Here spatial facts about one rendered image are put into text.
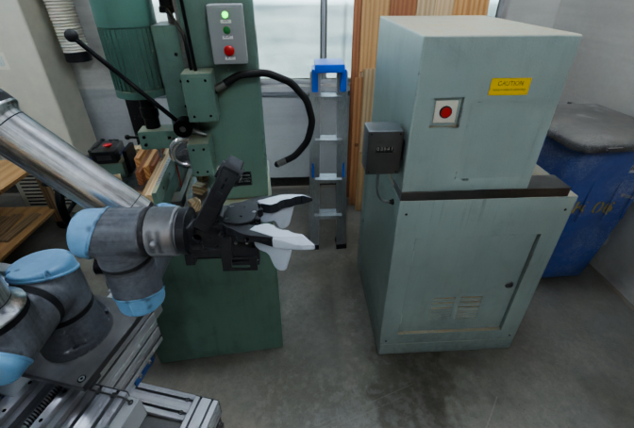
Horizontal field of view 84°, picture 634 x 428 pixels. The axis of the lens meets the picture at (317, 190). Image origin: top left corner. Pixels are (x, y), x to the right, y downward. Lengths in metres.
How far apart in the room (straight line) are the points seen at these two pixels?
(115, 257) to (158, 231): 0.08
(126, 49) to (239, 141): 0.44
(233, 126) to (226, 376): 1.13
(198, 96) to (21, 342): 0.74
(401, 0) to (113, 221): 2.29
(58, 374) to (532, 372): 1.81
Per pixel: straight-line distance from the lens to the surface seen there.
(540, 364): 2.10
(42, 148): 0.72
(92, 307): 0.99
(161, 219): 0.55
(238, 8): 1.13
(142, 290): 0.64
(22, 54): 2.86
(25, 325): 0.83
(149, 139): 1.43
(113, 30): 1.30
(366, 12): 2.51
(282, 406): 1.74
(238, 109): 1.26
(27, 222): 2.92
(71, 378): 0.99
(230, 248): 0.53
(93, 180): 0.71
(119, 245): 0.57
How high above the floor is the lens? 1.54
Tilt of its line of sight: 31 degrees down
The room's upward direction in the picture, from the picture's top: straight up
